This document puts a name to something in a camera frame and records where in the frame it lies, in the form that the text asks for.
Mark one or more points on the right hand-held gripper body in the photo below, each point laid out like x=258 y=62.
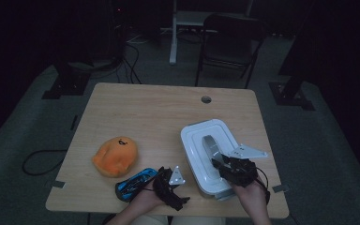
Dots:
x=240 y=172

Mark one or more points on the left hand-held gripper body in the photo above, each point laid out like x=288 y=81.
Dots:
x=168 y=190

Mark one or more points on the translucent grey storage box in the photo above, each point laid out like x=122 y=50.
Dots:
x=225 y=196

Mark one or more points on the blue handheld device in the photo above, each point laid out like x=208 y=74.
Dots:
x=134 y=184

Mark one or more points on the orange plush toy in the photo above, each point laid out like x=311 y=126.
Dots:
x=115 y=156

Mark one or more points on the person's right hand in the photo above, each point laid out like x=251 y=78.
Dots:
x=253 y=197

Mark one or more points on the grey tape piece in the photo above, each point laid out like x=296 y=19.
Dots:
x=58 y=184
x=280 y=188

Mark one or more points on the black stand with base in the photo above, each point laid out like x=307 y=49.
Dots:
x=68 y=84
x=290 y=93

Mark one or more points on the small black bar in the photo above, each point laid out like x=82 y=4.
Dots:
x=74 y=122

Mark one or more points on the black folding chair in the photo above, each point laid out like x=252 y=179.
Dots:
x=231 y=34

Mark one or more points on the dark computer tower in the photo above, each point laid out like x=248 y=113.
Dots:
x=116 y=28

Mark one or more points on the white desk frame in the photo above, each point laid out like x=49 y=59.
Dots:
x=175 y=34

